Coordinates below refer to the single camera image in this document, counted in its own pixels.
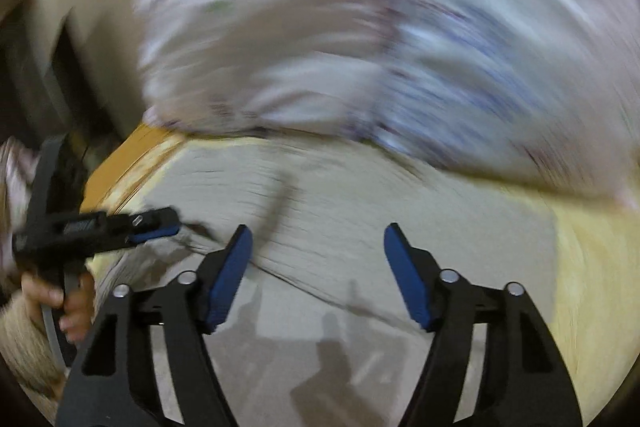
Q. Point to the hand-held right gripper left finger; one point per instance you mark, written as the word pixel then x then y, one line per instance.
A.
pixel 227 279

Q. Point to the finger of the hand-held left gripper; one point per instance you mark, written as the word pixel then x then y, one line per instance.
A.
pixel 155 233

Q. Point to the pink patterned cloth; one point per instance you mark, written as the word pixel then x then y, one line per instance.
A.
pixel 15 187

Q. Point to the person's left hand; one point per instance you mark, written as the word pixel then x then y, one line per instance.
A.
pixel 77 319

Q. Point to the blue lavender print pillow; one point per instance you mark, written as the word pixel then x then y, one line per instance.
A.
pixel 475 57

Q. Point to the person's left forearm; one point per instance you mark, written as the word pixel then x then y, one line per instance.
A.
pixel 25 357

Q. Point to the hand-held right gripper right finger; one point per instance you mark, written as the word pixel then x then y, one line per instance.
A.
pixel 407 279

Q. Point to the pink floral pillow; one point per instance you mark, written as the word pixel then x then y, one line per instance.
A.
pixel 250 32

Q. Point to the yellow patterned bed sheet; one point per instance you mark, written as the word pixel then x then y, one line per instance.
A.
pixel 590 282

